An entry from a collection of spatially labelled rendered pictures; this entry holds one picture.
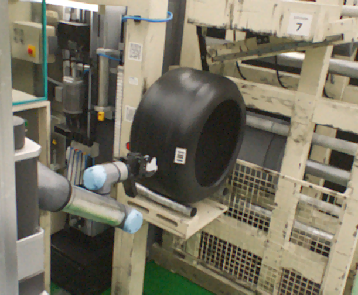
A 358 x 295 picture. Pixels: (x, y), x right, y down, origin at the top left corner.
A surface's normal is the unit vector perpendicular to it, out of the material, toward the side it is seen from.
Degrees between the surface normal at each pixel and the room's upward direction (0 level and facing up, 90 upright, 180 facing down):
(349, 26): 90
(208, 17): 90
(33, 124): 90
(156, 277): 0
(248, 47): 90
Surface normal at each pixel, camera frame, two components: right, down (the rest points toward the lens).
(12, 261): 0.72, 0.31
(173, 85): -0.24, -0.65
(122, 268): -0.58, 0.23
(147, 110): -0.45, -0.27
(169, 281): 0.10, -0.93
